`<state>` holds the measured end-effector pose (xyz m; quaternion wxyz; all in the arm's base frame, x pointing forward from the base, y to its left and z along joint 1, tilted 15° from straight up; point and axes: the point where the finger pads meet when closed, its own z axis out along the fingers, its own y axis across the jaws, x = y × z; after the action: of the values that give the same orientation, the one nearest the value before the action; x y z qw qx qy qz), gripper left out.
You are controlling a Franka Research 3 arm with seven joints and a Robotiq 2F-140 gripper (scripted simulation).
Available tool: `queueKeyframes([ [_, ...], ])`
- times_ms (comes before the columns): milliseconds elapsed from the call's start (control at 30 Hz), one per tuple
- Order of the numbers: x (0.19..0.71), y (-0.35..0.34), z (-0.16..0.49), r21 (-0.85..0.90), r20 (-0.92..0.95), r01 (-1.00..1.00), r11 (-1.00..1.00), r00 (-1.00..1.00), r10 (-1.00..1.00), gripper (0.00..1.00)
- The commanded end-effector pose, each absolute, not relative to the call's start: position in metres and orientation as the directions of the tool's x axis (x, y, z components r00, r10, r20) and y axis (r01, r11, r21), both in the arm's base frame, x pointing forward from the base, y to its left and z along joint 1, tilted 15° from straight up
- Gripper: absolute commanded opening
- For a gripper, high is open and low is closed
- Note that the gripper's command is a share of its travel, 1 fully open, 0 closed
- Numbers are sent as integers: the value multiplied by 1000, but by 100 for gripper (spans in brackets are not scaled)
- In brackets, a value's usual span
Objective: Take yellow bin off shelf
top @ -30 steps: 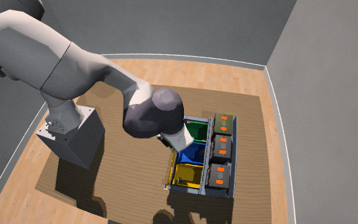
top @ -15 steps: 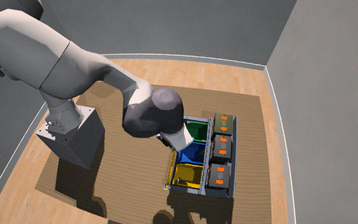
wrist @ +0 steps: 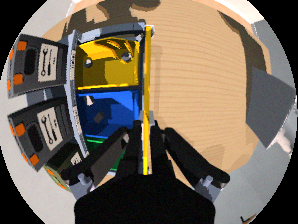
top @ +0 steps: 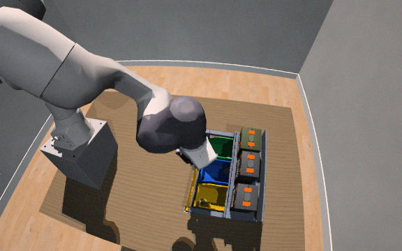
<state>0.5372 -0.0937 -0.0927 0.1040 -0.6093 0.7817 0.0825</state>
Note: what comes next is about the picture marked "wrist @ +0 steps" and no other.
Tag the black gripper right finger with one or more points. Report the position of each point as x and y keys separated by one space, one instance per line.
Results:
x=206 y=179

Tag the grey metal bin shelf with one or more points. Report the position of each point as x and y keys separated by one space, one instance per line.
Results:
x=68 y=90

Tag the yellow bin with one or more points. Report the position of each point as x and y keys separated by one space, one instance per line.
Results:
x=108 y=67

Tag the blue open bin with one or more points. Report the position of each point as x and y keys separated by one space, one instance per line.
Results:
x=119 y=110

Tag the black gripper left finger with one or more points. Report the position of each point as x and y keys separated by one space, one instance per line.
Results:
x=84 y=176

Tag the orange-yellow long bar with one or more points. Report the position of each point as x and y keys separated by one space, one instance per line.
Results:
x=147 y=94

